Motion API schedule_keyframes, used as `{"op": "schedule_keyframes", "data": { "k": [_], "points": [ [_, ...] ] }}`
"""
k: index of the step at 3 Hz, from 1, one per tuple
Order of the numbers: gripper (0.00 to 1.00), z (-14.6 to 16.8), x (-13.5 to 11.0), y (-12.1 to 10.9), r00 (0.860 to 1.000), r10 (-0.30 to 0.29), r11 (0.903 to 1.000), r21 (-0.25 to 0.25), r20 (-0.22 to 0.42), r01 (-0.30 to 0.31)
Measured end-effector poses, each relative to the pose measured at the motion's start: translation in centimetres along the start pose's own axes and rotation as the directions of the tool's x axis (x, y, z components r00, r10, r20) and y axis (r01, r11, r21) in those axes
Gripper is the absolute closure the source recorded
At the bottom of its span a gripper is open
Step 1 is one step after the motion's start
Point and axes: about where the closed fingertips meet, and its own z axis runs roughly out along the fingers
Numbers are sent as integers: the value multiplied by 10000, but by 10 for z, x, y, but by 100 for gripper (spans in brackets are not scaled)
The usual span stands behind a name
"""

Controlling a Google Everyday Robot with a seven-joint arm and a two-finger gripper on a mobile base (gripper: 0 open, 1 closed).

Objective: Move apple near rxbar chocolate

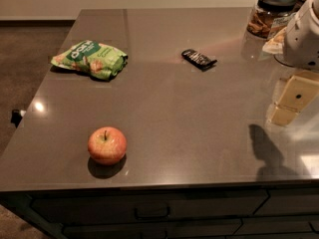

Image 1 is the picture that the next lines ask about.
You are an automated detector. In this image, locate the black rxbar chocolate bar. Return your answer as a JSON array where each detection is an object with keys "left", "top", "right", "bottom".
[{"left": 181, "top": 49, "right": 217, "bottom": 71}]

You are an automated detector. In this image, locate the red yellow apple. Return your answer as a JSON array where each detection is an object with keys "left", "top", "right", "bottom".
[{"left": 88, "top": 126, "right": 127, "bottom": 165}]

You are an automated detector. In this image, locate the upper cabinet drawer with handle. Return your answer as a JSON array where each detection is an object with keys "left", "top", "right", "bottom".
[{"left": 32, "top": 190, "right": 267, "bottom": 225}]

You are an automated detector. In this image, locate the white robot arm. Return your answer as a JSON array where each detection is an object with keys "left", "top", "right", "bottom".
[{"left": 268, "top": 0, "right": 319, "bottom": 125}]

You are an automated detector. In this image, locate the lower cabinet drawer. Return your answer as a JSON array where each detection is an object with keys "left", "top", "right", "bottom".
[{"left": 63, "top": 219, "right": 241, "bottom": 239}]

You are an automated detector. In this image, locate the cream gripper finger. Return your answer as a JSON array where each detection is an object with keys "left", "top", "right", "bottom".
[{"left": 268, "top": 70, "right": 319, "bottom": 126}]

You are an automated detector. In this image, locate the glass jar with black lid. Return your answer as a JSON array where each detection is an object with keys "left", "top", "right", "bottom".
[{"left": 246, "top": 0, "right": 296, "bottom": 39}]

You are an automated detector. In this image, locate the right cabinet drawer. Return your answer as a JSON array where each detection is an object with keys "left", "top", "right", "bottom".
[{"left": 255, "top": 188, "right": 319, "bottom": 215}]

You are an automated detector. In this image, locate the green chip bag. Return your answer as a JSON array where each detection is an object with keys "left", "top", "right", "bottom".
[{"left": 51, "top": 40, "right": 128, "bottom": 81}]

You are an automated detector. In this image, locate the black object on floor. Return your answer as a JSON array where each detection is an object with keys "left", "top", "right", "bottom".
[{"left": 11, "top": 110, "right": 26, "bottom": 126}]

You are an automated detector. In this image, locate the snack packet by jar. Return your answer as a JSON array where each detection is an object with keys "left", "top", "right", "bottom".
[{"left": 262, "top": 28, "right": 286, "bottom": 55}]

